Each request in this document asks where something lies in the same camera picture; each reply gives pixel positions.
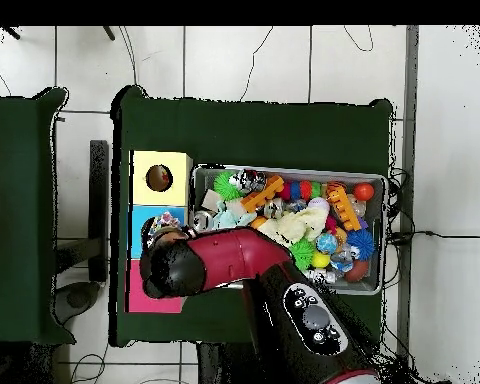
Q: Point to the colourful patterned cloth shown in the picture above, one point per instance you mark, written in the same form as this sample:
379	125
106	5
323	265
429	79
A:
164	176
164	222

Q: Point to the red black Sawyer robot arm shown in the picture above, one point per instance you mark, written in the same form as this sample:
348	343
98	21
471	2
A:
240	256

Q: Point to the wooden box with three holes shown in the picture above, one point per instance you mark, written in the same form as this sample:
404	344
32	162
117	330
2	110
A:
160	304

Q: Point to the shallow mesh bin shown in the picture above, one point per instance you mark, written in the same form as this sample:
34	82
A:
344	288

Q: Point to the mint green waffle cloth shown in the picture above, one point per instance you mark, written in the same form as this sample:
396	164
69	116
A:
228	219

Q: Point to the green fuzzy ball with eyes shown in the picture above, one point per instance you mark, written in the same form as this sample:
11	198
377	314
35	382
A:
226	186

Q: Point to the orange toy brick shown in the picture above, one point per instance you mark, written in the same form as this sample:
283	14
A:
344	210
264	194

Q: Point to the crushed black red can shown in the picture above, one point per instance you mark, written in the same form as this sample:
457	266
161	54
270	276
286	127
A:
250	180

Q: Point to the crushed silver can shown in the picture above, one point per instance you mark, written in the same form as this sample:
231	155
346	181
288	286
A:
202	221

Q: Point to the cream waffle cloth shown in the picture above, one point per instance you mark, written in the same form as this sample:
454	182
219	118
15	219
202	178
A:
300	226

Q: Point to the dark green table cloth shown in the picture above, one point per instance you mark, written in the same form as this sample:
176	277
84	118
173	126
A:
244	132
16	200

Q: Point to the blue globe ball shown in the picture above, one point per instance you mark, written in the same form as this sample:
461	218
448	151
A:
327	243

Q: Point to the black upright panel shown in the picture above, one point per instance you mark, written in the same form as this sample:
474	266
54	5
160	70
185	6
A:
98	180

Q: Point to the grey round stand base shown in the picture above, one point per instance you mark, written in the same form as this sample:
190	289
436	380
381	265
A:
78	300

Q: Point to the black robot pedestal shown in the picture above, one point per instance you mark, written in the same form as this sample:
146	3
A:
224	366

